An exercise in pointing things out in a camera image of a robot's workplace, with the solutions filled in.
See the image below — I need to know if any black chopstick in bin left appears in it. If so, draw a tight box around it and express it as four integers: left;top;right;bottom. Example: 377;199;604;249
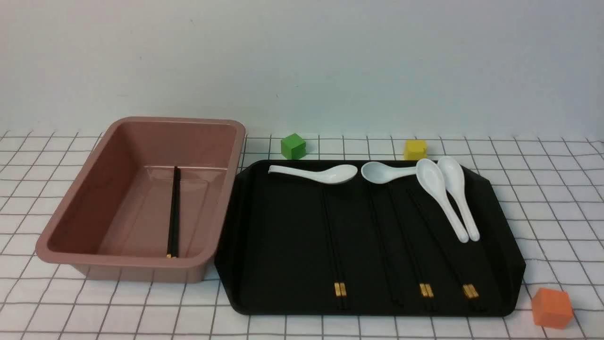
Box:
166;166;179;258

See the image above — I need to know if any black chopstick pair one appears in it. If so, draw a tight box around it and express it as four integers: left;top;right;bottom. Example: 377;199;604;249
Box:
320;185;347;311
322;187;350;312

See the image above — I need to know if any pink plastic bin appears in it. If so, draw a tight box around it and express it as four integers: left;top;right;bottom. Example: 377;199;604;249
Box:
36;117;245;283

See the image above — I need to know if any black chopstick pair two left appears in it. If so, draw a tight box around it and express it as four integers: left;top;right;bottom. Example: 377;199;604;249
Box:
386;184;432;312

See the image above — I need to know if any black chopstick pair two right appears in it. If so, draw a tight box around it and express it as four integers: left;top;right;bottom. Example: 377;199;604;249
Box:
391;185;436;313

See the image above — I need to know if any white checkered tablecloth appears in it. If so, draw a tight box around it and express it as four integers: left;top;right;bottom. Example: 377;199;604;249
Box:
0;128;604;340

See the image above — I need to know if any black chopstick in bin right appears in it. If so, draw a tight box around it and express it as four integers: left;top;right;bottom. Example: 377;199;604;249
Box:
170;167;181;258

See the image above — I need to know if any black plastic tray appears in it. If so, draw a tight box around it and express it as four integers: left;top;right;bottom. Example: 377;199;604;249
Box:
214;160;526;318

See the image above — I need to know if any black chopstick pair three right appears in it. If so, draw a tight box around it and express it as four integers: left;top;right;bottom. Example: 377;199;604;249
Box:
411;187;485;311

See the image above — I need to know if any black chopstick pair three left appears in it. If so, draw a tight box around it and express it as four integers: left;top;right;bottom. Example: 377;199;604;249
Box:
407;187;482;312

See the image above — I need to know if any black chopstick pair one left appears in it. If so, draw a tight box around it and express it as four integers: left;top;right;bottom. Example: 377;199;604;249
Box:
320;185;347;311

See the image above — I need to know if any white spoon far right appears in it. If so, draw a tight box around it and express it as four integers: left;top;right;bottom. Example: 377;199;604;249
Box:
437;156;480;241

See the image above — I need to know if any orange cube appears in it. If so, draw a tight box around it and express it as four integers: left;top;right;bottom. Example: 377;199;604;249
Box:
531;288;572;329

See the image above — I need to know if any black chopstick in bin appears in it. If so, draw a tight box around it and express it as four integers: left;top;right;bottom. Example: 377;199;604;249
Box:
170;167;181;258
166;166;179;258

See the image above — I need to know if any white spoon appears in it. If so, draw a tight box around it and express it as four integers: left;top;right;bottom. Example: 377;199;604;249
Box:
268;164;358;185
361;161;417;184
437;156;480;241
416;159;470;243

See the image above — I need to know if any black chopstick pair one right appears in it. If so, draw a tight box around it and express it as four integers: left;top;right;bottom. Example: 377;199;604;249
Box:
322;187;350;312

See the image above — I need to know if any yellow cube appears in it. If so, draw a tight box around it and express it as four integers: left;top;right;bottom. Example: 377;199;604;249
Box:
403;139;428;161

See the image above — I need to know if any green cube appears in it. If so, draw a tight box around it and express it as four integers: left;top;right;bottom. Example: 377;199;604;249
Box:
280;133;307;161

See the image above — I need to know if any black chopstick pair three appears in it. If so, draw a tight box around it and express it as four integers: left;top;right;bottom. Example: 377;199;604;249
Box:
411;187;485;311
407;187;482;312

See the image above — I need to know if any white spoon far left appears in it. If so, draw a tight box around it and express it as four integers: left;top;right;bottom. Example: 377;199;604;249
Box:
268;164;358;185

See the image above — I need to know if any black chopstick pair two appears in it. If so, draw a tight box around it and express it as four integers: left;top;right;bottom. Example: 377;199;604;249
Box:
391;185;436;313
386;184;432;312

